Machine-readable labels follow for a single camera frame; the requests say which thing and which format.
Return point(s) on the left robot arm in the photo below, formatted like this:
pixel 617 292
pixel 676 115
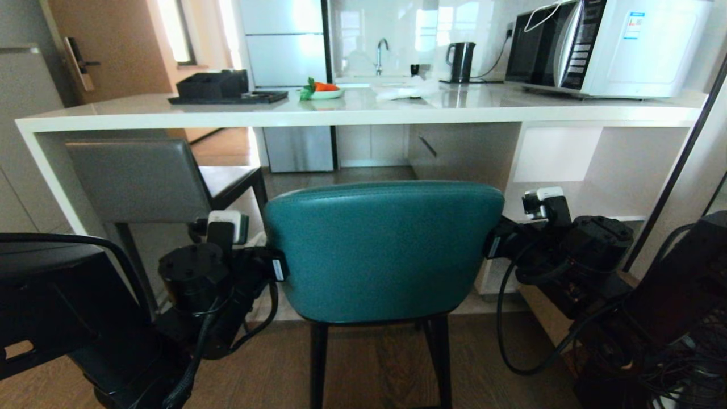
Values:
pixel 62 318

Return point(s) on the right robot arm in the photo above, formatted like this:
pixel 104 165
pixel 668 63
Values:
pixel 670 284

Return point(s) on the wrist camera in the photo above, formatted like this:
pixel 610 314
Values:
pixel 226 222
pixel 548 200

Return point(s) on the grey cabinet drawer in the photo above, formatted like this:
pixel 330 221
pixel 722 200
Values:
pixel 460 153

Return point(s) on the white kitchen counter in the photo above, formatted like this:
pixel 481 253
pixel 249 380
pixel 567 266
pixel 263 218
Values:
pixel 363 111

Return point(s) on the pale green plate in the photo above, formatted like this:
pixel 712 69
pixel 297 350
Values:
pixel 328 95

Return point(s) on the chrome sink faucet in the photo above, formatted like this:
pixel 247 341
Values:
pixel 379 54

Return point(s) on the wooden door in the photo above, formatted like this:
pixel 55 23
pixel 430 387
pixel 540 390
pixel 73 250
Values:
pixel 113 51

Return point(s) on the orange carrot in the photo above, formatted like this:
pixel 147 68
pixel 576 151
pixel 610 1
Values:
pixel 325 87

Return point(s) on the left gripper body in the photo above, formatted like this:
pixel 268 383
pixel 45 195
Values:
pixel 258 272

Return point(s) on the black flat tray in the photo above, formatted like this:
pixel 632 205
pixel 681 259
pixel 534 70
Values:
pixel 238 98

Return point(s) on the white microwave oven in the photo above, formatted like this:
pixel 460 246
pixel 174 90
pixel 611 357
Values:
pixel 625 45

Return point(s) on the white refrigerator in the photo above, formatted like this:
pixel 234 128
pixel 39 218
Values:
pixel 284 51

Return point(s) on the white crumpled cloth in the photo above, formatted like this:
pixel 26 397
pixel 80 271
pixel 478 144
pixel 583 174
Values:
pixel 404 90

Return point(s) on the teal upholstered bar stool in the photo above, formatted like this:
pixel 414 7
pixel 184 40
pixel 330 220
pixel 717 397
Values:
pixel 383 250

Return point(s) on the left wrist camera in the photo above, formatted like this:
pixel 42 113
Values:
pixel 226 222

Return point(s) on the grey upholstered bar stool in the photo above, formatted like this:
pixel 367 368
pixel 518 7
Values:
pixel 136 182

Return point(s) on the black organizer box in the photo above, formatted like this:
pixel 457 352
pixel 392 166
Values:
pixel 211 84

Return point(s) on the black electric kettle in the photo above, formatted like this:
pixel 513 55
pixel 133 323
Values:
pixel 461 62

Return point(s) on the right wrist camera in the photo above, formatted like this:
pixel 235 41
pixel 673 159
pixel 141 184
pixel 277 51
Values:
pixel 548 200

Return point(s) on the black slanted metal rod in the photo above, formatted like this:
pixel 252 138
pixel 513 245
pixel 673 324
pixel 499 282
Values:
pixel 676 170

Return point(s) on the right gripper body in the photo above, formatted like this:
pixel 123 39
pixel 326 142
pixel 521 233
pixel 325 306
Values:
pixel 508 241

